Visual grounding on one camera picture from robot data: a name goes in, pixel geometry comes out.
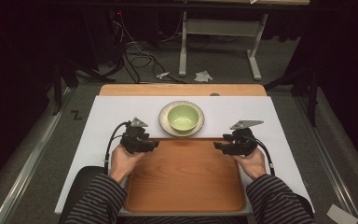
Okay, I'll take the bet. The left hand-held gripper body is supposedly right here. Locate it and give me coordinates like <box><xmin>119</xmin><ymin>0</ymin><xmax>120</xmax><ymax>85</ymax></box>
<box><xmin>119</xmin><ymin>117</ymin><xmax>152</xmax><ymax>155</ymax></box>

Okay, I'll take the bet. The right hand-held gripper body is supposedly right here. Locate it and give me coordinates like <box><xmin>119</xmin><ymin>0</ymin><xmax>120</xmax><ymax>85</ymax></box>
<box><xmin>227</xmin><ymin>119</ymin><xmax>265</xmax><ymax>157</ymax></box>

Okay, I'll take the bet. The person's right hand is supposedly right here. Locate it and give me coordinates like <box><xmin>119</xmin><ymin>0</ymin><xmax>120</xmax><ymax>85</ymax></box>
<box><xmin>231</xmin><ymin>147</ymin><xmax>268</xmax><ymax>181</ymax></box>

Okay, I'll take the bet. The person's left hand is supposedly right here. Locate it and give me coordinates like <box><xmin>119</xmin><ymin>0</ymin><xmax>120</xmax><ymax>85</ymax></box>
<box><xmin>109</xmin><ymin>144</ymin><xmax>147</xmax><ymax>185</ymax></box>

